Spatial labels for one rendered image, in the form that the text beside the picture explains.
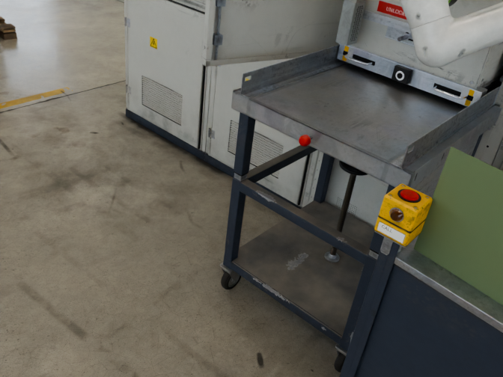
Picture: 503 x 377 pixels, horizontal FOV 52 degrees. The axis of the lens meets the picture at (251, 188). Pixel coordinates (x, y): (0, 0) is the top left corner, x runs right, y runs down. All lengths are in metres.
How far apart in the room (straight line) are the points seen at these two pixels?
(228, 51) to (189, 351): 1.06
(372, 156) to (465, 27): 0.38
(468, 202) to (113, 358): 1.26
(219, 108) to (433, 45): 1.51
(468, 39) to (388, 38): 0.57
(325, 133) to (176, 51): 1.51
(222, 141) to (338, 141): 1.37
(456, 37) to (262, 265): 1.07
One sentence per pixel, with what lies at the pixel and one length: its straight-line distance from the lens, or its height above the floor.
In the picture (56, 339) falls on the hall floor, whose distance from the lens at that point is 1.98.
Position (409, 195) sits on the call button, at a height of 0.91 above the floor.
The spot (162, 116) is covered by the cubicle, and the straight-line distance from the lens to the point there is 3.06.
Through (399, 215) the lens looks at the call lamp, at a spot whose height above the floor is 0.88.
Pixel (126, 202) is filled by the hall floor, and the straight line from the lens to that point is 2.58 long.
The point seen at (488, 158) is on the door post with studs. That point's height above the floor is 0.66.
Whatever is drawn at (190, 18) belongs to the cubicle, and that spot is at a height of 0.75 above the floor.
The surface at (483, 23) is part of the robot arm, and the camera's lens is 1.41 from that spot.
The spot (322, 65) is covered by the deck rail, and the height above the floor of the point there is 0.85.
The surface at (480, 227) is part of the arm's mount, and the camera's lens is 1.17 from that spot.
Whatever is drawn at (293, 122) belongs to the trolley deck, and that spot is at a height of 0.84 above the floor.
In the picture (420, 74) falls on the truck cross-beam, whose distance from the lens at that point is 1.89.
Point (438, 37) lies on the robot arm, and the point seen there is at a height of 1.15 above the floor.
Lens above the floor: 1.48
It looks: 33 degrees down
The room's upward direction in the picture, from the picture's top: 8 degrees clockwise
